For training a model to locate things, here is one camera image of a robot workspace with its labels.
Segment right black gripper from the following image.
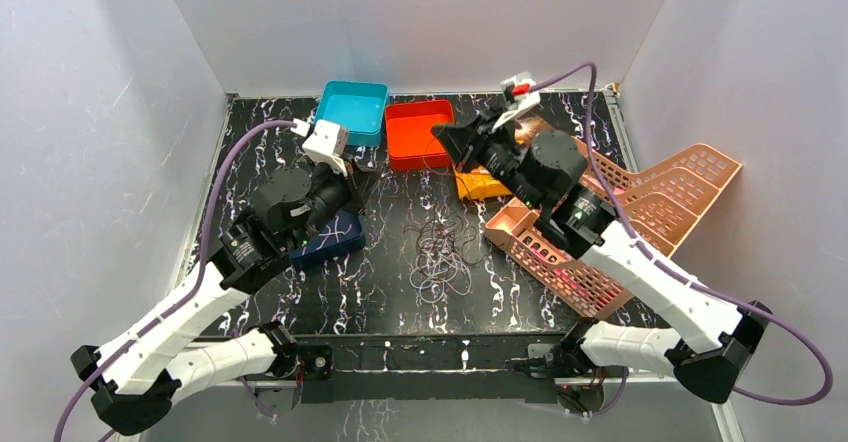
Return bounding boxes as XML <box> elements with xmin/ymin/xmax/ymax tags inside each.
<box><xmin>431</xmin><ymin>104</ymin><xmax>545</xmax><ymax>211</ymax></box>

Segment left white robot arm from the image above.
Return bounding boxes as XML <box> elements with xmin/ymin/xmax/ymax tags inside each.
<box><xmin>71</xmin><ymin>160</ymin><xmax>379</xmax><ymax>436</ymax></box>

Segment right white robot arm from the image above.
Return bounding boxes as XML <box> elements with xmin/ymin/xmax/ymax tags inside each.
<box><xmin>431</xmin><ymin>120</ymin><xmax>769</xmax><ymax>404</ymax></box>

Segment red plastic box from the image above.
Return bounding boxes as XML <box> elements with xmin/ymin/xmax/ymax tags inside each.
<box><xmin>385</xmin><ymin>100</ymin><xmax>455</xmax><ymax>172</ymax></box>

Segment yellow parts bin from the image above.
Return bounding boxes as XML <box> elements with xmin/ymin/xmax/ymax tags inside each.
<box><xmin>453</xmin><ymin>167</ymin><xmax>512</xmax><ymax>201</ymax></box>

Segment navy blue plastic box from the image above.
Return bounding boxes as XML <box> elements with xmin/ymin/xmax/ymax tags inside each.
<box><xmin>290</xmin><ymin>210</ymin><xmax>366</xmax><ymax>270</ymax></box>

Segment teal plastic box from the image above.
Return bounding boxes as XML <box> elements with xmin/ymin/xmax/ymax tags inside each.
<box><xmin>314</xmin><ymin>81</ymin><xmax>389</xmax><ymax>148</ymax></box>

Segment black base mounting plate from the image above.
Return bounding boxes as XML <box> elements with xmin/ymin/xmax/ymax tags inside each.
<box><xmin>235</xmin><ymin>332</ymin><xmax>631</xmax><ymax>420</ymax></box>

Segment pink tiered file rack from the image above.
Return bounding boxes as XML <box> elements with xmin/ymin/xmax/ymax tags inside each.
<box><xmin>484</xmin><ymin>144</ymin><xmax>741</xmax><ymax>319</ymax></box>

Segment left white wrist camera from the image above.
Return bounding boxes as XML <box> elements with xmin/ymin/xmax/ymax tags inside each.
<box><xmin>290</xmin><ymin>118</ymin><xmax>349</xmax><ymax>177</ymax></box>

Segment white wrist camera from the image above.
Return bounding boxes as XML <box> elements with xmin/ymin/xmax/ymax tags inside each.
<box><xmin>290</xmin><ymin>118</ymin><xmax>349</xmax><ymax>177</ymax></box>
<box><xmin>494</xmin><ymin>72</ymin><xmax>540</xmax><ymax>130</ymax></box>

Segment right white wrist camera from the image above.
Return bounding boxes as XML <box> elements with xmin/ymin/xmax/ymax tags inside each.
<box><xmin>494</xmin><ymin>72</ymin><xmax>540</xmax><ymax>130</ymax></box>

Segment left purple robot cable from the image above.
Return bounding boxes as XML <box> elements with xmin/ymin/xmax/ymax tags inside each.
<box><xmin>52</xmin><ymin>119</ymin><xmax>299</xmax><ymax>442</ymax></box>

